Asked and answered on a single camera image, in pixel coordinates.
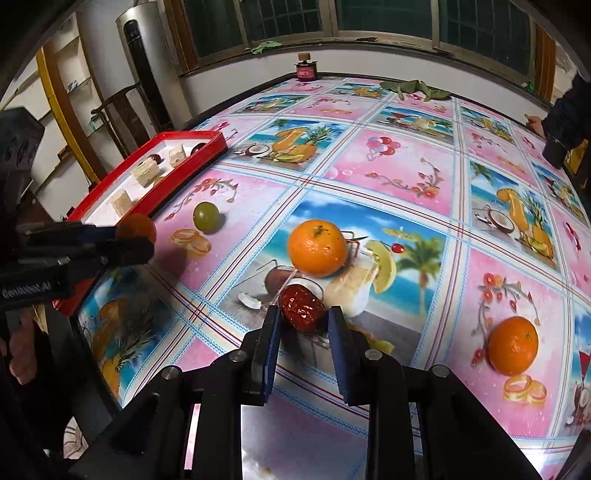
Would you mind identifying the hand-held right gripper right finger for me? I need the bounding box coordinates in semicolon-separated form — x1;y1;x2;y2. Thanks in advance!
326;307;544;480

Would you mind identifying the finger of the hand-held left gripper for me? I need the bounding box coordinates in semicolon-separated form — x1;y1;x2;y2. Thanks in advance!
28;237;156;278
16;220;125;247

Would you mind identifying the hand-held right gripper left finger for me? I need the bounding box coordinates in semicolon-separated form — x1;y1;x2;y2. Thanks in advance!
69;305;283;480

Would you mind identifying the small orange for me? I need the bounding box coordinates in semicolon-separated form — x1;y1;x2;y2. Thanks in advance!
115;212;158;245

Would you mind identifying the glossy red date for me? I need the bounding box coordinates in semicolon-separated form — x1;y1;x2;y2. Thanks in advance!
278;284;328;334

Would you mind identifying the red tray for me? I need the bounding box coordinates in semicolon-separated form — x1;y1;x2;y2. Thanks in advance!
54;130;229;318

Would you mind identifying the person's left hand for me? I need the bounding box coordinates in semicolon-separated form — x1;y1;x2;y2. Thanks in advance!
8;308;51;386

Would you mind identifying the green grape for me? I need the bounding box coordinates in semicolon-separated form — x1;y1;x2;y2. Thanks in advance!
192;202;221;232

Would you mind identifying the large orange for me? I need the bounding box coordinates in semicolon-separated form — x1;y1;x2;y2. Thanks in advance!
287;219;348;278

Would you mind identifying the dark wooden chair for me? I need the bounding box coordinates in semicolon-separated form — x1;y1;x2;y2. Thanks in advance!
91;80;162;155

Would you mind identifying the medium orange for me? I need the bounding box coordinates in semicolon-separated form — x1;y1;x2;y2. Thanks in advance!
488;316;540;376

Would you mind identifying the standing air conditioner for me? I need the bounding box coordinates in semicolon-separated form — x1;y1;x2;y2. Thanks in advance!
115;7;192;132

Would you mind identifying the dark jar with red label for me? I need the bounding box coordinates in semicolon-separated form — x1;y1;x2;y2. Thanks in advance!
294;52;318;82

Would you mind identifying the green cloth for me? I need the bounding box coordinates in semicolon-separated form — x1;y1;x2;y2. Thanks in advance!
379;79;452;101

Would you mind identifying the wooden wall shelf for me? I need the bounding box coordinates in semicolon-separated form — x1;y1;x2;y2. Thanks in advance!
0;18;121;195

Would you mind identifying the window with wooden frame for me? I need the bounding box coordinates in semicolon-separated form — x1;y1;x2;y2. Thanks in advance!
164;0;559;88

